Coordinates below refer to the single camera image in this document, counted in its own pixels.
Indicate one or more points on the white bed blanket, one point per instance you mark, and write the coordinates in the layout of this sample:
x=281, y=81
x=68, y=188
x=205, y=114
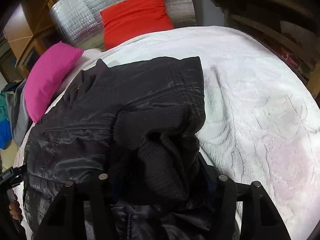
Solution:
x=261, y=122

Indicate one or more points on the black quilted jacket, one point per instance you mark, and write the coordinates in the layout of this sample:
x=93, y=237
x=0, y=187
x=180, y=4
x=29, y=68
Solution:
x=136, y=125

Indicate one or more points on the pink pillow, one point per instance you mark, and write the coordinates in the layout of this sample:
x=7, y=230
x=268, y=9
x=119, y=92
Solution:
x=46, y=77

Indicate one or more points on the silver foil headboard panel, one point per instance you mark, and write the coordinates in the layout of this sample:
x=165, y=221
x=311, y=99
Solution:
x=80, y=22

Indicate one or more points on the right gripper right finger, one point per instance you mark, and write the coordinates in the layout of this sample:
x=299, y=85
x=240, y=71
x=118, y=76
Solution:
x=242, y=211

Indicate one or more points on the red pillow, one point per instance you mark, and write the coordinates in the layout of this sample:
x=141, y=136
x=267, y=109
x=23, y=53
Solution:
x=131, y=18

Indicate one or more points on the teal shirt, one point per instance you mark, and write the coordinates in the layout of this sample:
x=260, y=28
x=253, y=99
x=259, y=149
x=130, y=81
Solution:
x=3, y=108

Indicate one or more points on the wooden pillar cabinet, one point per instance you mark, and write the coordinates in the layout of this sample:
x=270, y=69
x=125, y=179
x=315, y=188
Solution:
x=31, y=31

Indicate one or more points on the blue jacket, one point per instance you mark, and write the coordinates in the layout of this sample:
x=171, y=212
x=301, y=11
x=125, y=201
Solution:
x=5, y=134

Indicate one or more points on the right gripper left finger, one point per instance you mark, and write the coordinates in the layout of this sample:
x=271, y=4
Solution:
x=84, y=211

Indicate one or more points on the person's left hand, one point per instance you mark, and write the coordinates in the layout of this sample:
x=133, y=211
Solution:
x=15, y=209

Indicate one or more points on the grey garment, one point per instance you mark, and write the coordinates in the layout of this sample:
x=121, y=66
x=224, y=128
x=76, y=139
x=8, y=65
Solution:
x=19, y=118

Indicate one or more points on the wooden side table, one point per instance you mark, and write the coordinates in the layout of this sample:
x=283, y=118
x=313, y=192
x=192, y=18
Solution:
x=289, y=28

